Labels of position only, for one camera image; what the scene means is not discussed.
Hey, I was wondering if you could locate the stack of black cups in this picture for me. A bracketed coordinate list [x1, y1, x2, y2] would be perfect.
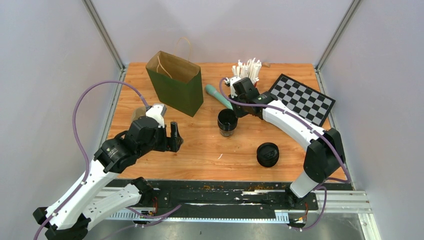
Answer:
[217, 108, 238, 137]

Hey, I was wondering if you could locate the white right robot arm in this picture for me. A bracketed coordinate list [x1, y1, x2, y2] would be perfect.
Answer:
[224, 77, 347, 209]

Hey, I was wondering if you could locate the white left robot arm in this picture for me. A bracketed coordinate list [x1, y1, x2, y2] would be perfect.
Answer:
[33, 116, 184, 240]

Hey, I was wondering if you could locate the white wrapped straws bundle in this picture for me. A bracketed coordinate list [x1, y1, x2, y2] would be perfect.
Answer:
[231, 58, 262, 85]

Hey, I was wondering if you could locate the teal handheld massager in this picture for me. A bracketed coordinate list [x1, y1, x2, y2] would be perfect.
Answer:
[204, 84, 233, 110]

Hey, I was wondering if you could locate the grey cardboard cup carrier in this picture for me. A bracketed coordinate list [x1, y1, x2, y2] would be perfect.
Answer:
[130, 106, 147, 124]

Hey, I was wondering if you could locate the green paper bag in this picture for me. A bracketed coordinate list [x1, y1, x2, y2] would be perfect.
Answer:
[145, 37, 204, 117]

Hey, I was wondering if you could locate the black white chessboard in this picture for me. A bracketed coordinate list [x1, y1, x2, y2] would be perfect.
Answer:
[268, 74, 336, 127]

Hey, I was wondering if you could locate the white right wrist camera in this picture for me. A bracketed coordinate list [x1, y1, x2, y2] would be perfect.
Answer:
[224, 76, 241, 98]

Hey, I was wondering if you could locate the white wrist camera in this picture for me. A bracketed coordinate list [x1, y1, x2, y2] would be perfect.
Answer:
[145, 103, 167, 128]
[224, 76, 241, 98]

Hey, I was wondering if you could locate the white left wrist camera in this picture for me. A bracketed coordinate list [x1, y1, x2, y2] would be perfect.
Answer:
[145, 103, 167, 128]

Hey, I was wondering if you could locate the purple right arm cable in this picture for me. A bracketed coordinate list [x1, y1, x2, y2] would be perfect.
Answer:
[218, 78, 352, 185]

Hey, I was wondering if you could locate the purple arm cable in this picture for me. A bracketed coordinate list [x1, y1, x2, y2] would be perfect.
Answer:
[218, 78, 352, 185]
[33, 80, 152, 240]

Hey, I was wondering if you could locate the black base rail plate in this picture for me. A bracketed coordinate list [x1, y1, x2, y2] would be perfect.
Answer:
[133, 179, 319, 220]

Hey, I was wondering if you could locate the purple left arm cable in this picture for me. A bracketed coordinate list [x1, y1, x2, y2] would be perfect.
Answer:
[33, 80, 152, 240]

